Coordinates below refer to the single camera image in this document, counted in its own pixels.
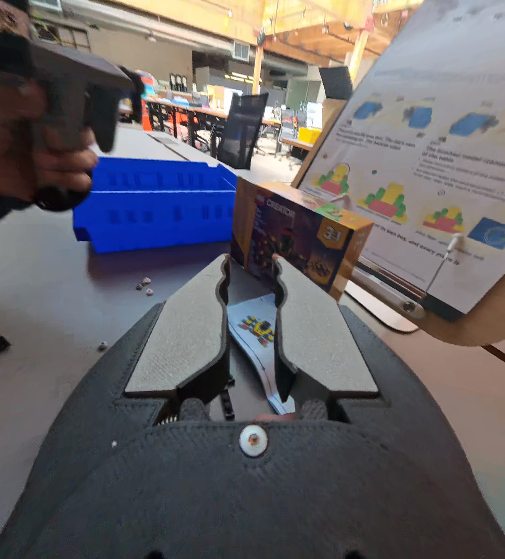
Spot metal page holder wire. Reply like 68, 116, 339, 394
403, 233, 465, 313

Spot printed instruction sheet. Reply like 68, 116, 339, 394
298, 0, 505, 315

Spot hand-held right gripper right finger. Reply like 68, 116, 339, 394
272, 255, 379, 403

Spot long wooden desk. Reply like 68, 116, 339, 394
143, 96, 281, 132

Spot black lego plate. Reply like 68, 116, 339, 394
220, 376, 236, 422

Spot blue plastic bin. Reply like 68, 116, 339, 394
73, 156, 239, 254

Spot purple and yellow lego box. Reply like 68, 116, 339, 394
231, 177, 375, 302

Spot black office chair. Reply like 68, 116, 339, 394
217, 93, 270, 170

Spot person's left hand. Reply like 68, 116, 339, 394
0, 81, 100, 202

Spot lego instruction booklet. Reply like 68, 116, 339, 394
226, 293, 297, 415

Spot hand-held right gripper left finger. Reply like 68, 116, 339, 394
125, 253, 231, 404

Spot wooden document stand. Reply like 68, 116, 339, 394
291, 0, 505, 348

